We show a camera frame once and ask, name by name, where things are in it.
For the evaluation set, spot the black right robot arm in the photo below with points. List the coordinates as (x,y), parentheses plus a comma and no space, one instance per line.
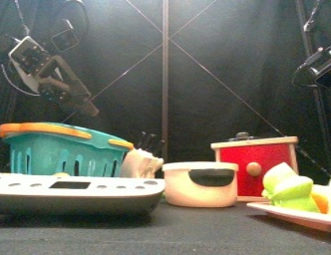
(312,23)

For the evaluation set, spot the yellow toy banana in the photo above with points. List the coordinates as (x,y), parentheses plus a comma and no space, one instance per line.
(61,174)

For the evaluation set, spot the white knife block black knives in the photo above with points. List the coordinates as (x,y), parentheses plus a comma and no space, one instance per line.
(140,159)

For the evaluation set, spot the grey toy scale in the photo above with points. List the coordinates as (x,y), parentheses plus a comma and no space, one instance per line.
(70,192)

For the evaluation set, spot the red wooden box with knob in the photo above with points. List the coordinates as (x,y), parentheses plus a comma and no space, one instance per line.
(257,162)

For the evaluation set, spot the light green toy vegetable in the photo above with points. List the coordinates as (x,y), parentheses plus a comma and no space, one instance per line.
(287,187)

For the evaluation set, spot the orange toy food piece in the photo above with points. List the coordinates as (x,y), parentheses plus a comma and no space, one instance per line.
(321,197)

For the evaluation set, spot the white pink-rimmed plate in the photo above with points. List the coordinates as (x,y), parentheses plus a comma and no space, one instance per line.
(296,217)

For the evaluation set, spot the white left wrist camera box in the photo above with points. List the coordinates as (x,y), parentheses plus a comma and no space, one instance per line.
(28,58)

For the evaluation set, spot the grey vertical frame pole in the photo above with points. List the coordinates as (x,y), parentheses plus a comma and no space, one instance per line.
(164,83)

